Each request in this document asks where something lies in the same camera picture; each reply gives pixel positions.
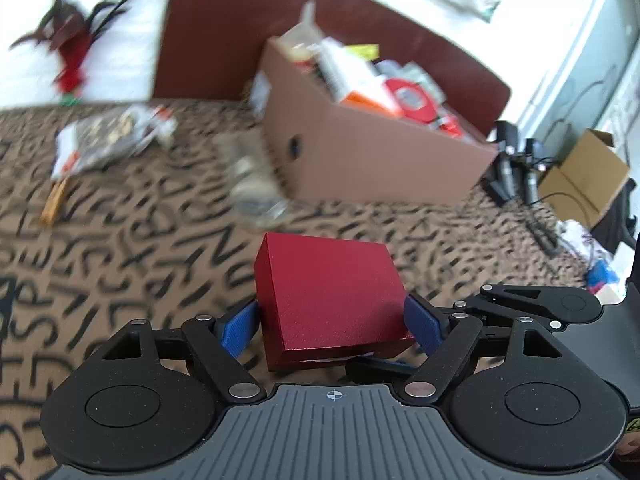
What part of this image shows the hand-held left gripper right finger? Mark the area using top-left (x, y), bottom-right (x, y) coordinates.
top-left (400, 294), bottom-right (576, 407)

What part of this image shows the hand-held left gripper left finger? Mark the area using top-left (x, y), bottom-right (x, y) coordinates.
top-left (102, 301), bottom-right (267, 405)

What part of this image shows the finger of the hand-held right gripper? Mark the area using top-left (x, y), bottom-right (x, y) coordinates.
top-left (452, 284), bottom-right (604, 332)
top-left (345, 357), bottom-right (422, 385)

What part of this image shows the red box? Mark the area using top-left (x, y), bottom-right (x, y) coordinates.
top-left (254, 232), bottom-right (414, 373)

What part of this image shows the large brown cardboard box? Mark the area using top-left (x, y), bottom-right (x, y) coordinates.
top-left (250, 36), bottom-right (500, 207)

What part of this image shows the white plastic bag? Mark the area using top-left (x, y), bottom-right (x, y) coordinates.
top-left (556, 219), bottom-right (628, 306)

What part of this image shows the dark chair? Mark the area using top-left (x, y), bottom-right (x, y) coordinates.
top-left (590, 177), bottom-right (640, 256)

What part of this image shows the small open cardboard box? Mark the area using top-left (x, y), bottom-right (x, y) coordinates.
top-left (537, 129), bottom-right (632, 231)

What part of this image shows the letter printed blanket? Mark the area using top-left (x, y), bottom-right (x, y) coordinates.
top-left (0, 99), bottom-right (601, 480)

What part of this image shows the crumpled clear plastic bag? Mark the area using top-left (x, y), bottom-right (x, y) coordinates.
top-left (216, 135), bottom-right (293, 226)

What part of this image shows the orange stick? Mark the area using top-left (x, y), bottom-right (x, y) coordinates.
top-left (40, 177), bottom-right (70, 226)

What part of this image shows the red round tape roll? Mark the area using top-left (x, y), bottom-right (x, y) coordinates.
top-left (387, 76), bottom-right (438, 123)

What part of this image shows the orange packet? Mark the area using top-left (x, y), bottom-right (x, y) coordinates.
top-left (340, 91), bottom-right (403, 118)

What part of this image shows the clear bag of nuts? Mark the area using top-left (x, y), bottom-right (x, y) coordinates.
top-left (51, 104), bottom-right (178, 181)

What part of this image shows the white carton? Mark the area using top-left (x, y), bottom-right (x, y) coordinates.
top-left (317, 37), bottom-right (383, 106)

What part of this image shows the yellow label card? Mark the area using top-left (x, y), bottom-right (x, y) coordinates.
top-left (344, 44), bottom-right (380, 62)

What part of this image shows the clear plastic pouch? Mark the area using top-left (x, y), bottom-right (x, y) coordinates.
top-left (277, 1), bottom-right (323, 63)

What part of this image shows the brown leather headboard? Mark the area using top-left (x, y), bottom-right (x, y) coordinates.
top-left (152, 0), bottom-right (512, 136)

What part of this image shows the red and dark feather toy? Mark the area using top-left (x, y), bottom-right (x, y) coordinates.
top-left (9, 0), bottom-right (132, 106)

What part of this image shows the black cable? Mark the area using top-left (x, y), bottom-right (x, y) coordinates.
top-left (522, 204), bottom-right (563, 259)

